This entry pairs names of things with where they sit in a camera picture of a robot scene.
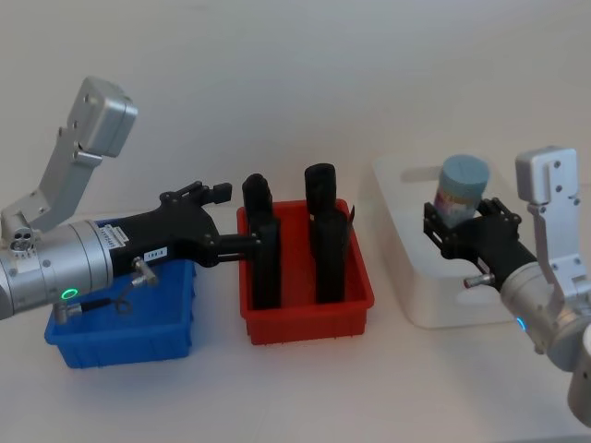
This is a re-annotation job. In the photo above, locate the white plastic bin with handles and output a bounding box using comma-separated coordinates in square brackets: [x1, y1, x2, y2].
[370, 154, 533, 330]

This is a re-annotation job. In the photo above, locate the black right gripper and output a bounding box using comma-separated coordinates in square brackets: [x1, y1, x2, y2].
[423, 197, 539, 291]

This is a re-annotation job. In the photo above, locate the black rolled bag bundle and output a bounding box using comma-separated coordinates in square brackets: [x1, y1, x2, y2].
[303, 162, 339, 218]
[241, 173, 271, 223]
[309, 204, 357, 305]

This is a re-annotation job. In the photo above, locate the thin dark left gripper cable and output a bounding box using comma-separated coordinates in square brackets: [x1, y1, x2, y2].
[54, 257, 160, 320]

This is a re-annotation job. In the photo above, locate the red plastic bin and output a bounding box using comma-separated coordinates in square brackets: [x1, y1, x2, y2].
[235, 198, 376, 347]

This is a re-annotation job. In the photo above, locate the blue plastic bin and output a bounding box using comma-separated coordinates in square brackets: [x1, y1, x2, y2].
[43, 216, 198, 369]

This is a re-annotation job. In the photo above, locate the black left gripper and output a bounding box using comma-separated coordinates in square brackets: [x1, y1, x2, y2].
[94, 182, 263, 280]

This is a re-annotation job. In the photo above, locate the clear toothpick jar blue lid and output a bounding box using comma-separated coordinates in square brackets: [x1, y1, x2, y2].
[435, 153, 491, 228]

